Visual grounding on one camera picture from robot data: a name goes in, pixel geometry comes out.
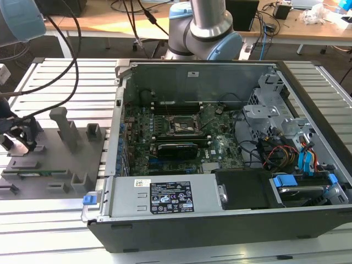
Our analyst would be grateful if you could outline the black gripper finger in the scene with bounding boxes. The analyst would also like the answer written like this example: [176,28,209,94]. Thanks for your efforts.
[0,118,18,139]
[16,117,38,152]

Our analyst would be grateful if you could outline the metal socket cover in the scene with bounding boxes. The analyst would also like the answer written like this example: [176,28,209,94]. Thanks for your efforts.
[197,104,218,131]

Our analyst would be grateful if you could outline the CPU socket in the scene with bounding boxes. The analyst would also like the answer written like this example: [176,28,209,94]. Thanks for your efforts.
[169,114,201,136]

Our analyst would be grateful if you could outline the grey parts rack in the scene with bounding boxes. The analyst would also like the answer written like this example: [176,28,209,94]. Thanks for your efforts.
[0,106,107,200]

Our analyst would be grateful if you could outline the green RAM stick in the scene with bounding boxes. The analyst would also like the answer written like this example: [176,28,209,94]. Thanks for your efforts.
[1,169,69,178]

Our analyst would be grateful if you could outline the blue case latch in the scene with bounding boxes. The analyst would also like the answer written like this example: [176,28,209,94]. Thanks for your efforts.
[81,193,97,206]

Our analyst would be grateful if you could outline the wooden office desk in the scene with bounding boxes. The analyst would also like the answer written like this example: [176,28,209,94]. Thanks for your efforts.
[59,12,171,39]
[241,0,352,56]
[43,15,75,59]

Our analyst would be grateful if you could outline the grey case corner hinge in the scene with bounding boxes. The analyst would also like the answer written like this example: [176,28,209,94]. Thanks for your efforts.
[114,59,131,81]

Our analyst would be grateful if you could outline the silver power supply unit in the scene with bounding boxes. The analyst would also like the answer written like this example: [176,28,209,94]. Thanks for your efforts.
[106,175,222,222]

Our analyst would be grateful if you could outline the black graphics card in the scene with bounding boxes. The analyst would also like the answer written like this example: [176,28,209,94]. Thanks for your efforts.
[155,139,199,161]

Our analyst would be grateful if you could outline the black office chair base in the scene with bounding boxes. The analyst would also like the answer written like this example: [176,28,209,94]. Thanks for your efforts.
[133,38,168,59]

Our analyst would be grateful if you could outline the silver chipset heatsink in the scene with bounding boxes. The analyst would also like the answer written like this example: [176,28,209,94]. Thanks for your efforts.
[202,162,220,174]

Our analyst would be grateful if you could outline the black open PC case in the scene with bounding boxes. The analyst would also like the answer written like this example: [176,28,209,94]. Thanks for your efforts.
[87,58,352,254]

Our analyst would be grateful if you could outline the green motherboard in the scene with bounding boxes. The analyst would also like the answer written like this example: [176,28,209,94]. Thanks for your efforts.
[120,103,246,177]

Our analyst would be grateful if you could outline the silver drive cage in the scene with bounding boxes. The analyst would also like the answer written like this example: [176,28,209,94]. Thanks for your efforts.
[241,70,317,151]

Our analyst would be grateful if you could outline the white power adapter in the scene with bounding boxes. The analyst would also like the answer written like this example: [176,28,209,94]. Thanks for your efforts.
[238,43,254,61]

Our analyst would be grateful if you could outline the hard disk in blue carrier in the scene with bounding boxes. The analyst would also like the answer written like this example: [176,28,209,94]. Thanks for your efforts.
[270,172,340,208]

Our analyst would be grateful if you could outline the small black box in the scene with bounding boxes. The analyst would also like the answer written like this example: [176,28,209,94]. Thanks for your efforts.
[273,3,292,20]

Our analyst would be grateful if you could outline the silver laptop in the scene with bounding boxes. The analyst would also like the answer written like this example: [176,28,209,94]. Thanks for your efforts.
[290,0,324,8]

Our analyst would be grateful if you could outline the clear plastic wrap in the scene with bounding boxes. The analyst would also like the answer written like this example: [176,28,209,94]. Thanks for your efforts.
[299,3,332,26]

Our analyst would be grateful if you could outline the white flat box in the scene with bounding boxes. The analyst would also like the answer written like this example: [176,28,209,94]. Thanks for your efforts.
[323,12,352,30]

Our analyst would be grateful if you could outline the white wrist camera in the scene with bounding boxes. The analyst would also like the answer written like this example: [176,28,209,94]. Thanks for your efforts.
[0,64,12,85]

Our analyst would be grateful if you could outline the black wire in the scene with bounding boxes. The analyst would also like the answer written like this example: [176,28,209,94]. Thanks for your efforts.
[232,108,265,167]

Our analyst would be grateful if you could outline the blue network cable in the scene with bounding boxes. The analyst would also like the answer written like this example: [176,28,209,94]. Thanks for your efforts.
[260,23,270,61]

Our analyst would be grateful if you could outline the red yellow power wires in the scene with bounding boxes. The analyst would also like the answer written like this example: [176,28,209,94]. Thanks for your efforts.
[258,134,301,169]

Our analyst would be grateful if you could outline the blue flat data wire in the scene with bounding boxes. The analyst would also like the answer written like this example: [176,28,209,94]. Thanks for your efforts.
[297,145,317,177]

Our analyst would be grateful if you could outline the orange data wire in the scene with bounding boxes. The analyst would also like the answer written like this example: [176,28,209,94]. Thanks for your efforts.
[300,137,335,173]

